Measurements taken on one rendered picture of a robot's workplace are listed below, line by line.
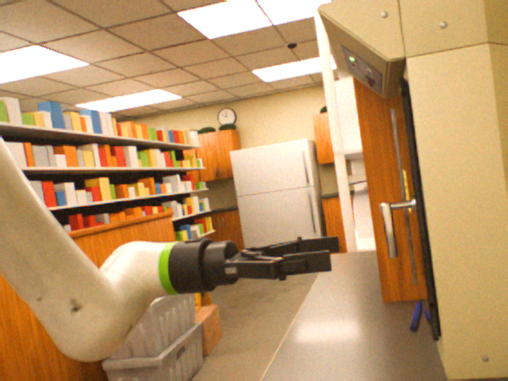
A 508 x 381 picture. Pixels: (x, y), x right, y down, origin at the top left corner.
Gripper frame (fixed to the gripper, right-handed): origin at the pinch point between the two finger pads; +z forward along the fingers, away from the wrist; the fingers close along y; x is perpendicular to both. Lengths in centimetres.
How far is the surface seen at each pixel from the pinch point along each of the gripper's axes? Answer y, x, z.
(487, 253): -5.7, 1.5, 23.2
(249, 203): 484, 10, -174
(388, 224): -1.2, -3.6, 10.2
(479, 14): -5.9, -31.3, 25.7
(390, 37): -5.8, -30.5, 13.7
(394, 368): -1.0, 19.8, 8.2
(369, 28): -5.8, -32.3, 11.0
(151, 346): 151, 75, -136
